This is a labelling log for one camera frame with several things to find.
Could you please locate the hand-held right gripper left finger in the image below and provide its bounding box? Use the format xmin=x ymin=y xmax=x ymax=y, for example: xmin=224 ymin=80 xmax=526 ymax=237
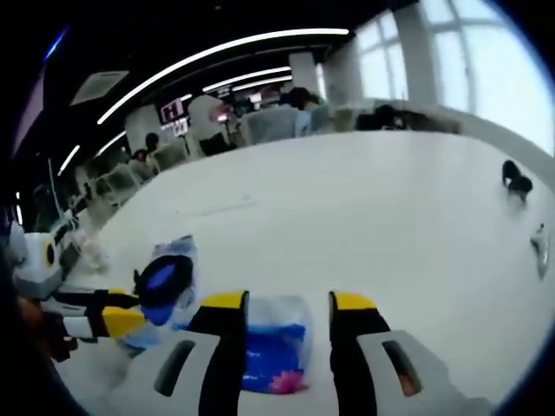
xmin=108 ymin=289 xmax=251 ymax=416

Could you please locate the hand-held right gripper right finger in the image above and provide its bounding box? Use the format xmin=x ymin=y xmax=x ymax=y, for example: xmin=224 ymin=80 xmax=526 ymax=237
xmin=328 ymin=289 xmax=493 ymax=416

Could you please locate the blue tissue packet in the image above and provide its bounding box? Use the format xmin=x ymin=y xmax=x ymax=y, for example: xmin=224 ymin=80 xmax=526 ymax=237
xmin=240 ymin=296 xmax=314 ymax=395

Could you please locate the clear packet with blue pad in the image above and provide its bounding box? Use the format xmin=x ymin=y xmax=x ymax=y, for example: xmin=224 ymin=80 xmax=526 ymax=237
xmin=116 ymin=233 xmax=201 ymax=359

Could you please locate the person's left hand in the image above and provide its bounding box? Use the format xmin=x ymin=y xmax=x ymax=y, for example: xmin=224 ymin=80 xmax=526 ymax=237
xmin=19 ymin=298 xmax=79 ymax=363

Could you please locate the white pillar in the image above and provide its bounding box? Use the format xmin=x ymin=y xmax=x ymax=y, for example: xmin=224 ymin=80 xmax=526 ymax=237
xmin=125 ymin=106 xmax=160 ymax=144
xmin=289 ymin=51 xmax=322 ymax=94

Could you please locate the ceiling air vent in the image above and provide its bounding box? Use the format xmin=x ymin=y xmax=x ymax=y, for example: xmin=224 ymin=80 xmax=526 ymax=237
xmin=69 ymin=69 xmax=130 ymax=106

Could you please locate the small white grey object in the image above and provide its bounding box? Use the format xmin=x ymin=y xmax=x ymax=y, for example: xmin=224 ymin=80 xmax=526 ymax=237
xmin=529 ymin=223 xmax=552 ymax=279

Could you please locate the small black object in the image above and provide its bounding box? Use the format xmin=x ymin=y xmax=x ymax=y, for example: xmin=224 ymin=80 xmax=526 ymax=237
xmin=501 ymin=159 xmax=534 ymax=201

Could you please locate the curved ceiling light strip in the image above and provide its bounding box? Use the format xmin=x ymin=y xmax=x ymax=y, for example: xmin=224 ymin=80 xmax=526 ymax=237
xmin=97 ymin=28 xmax=350 ymax=125

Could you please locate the narrow bright window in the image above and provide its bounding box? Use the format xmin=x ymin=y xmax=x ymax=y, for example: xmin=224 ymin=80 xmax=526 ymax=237
xmin=355 ymin=8 xmax=408 ymax=103

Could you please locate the large bright window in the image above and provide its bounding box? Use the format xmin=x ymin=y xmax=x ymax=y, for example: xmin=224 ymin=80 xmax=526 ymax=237
xmin=415 ymin=0 xmax=555 ymax=153

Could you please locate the wall monitor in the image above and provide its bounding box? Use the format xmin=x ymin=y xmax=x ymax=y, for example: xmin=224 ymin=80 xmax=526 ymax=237
xmin=159 ymin=95 xmax=192 ymax=125

